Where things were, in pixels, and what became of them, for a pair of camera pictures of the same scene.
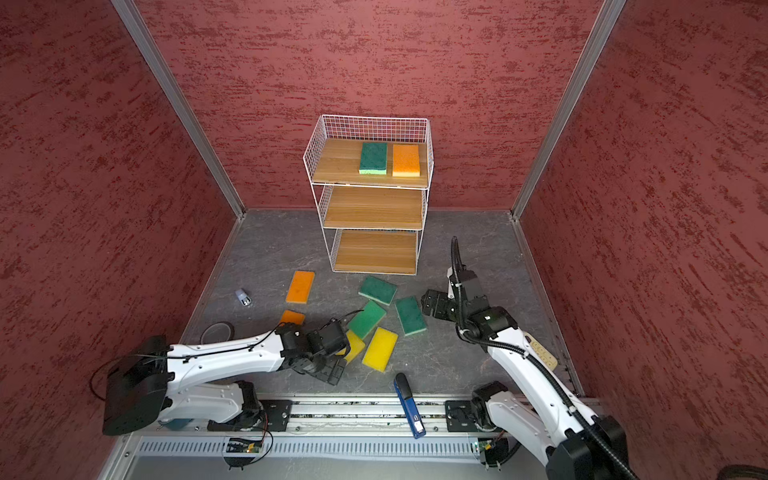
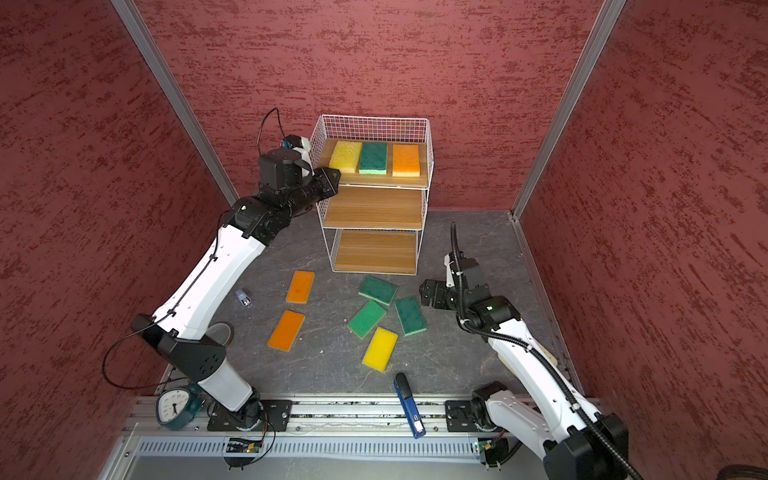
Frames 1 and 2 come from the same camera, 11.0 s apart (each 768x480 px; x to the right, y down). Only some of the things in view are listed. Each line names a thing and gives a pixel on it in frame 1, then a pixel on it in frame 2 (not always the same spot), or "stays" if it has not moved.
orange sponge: x=406 y=161 stays
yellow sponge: x=357 y=345 -> x=346 y=156
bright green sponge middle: x=366 y=320 stays
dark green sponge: x=373 y=158 stays
